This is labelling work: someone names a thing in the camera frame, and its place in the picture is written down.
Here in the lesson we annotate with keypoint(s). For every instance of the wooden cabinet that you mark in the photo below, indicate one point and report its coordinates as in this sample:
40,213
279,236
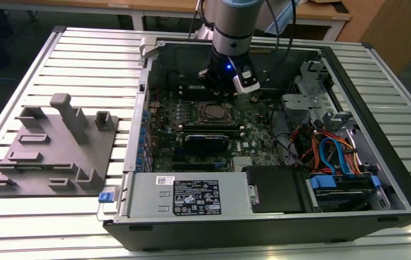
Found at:
392,32

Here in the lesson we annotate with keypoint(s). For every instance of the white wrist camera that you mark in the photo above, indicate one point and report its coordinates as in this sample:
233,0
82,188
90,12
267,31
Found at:
248,84

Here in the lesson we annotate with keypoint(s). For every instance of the grey parts rack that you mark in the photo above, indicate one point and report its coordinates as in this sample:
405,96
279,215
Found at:
56,151

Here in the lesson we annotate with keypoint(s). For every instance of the green motherboard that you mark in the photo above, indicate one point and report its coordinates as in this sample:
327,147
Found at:
259,135

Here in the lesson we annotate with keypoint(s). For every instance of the silver CPU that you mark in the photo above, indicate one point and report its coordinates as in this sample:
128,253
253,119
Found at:
215,111

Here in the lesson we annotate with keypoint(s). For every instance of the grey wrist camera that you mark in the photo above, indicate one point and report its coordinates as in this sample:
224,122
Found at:
204,74

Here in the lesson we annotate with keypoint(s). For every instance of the blue latch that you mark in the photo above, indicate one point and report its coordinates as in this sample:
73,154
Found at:
104,197

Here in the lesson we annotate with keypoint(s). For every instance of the wooden desk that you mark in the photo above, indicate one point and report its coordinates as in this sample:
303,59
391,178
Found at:
327,13

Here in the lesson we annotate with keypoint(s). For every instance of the black expansion slot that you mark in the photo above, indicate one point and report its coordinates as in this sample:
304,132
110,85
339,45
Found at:
193,166

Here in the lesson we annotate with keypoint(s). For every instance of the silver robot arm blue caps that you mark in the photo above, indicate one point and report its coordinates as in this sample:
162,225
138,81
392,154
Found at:
232,29

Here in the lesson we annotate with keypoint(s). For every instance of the black graphics card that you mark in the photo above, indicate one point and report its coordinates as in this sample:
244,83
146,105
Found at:
204,145

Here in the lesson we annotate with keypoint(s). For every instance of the silver chipset heatsink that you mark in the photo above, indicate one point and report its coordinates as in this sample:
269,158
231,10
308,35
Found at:
243,161

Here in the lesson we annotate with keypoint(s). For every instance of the hard disk in blue carrier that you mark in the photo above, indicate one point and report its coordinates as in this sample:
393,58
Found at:
321,182

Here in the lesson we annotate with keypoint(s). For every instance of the metal drive cage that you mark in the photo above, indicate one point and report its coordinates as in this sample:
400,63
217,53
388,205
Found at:
299,105

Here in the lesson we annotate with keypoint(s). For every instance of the black PC case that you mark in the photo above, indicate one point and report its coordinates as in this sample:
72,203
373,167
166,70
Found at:
227,235

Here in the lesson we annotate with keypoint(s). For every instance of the silver power supply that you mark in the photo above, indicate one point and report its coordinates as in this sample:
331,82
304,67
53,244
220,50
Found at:
146,195

